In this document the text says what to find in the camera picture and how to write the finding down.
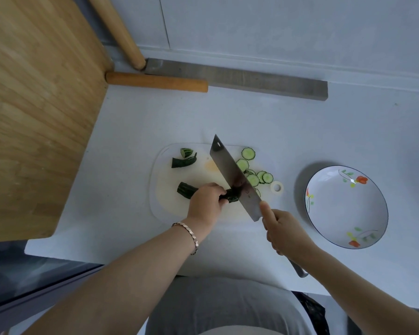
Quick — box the person's right hand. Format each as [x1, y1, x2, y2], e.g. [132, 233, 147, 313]
[259, 200, 322, 262]

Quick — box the person's left hand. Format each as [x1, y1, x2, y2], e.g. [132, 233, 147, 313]
[187, 182, 230, 235]

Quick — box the dark green cucumber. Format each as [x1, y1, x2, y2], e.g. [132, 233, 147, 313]
[176, 181, 243, 203]

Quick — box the translucent plastic cutting board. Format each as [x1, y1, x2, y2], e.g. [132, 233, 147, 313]
[149, 142, 284, 226]

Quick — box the steel cleaver knife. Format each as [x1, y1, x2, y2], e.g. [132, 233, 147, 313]
[209, 134, 309, 279]

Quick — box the cucumber stem tip piece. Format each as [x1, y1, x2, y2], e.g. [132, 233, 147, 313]
[171, 152, 198, 169]

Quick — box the white floral plate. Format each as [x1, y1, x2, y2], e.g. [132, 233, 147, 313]
[304, 165, 389, 250]

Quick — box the pile of cucumber slices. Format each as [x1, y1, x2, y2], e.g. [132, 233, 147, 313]
[235, 147, 275, 199]

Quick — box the person's left forearm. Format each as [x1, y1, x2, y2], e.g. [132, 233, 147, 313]
[20, 219, 210, 335]

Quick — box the person's right forearm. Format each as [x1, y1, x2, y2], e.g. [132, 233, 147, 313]
[304, 246, 419, 335]

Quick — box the short wooden rolling pin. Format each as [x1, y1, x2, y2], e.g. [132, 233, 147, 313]
[105, 71, 209, 93]

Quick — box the black trash bag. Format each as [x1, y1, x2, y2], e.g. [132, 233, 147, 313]
[291, 291, 331, 335]

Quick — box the grey shirt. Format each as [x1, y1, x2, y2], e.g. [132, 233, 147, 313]
[145, 276, 313, 335]

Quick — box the long grey sharpening stone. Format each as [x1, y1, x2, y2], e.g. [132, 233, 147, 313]
[143, 58, 329, 101]

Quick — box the large wooden cutting board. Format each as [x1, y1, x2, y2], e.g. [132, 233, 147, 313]
[0, 0, 113, 243]

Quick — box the dark glass panel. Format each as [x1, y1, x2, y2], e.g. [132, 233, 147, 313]
[0, 240, 105, 335]

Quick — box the thick light wooden rolling pin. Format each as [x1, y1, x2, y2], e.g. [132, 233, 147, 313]
[85, 0, 147, 71]

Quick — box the grey pipe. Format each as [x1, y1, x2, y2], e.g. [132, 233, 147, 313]
[71, 0, 123, 72]

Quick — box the silver bracelet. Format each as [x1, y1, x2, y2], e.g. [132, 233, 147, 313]
[171, 222, 199, 256]

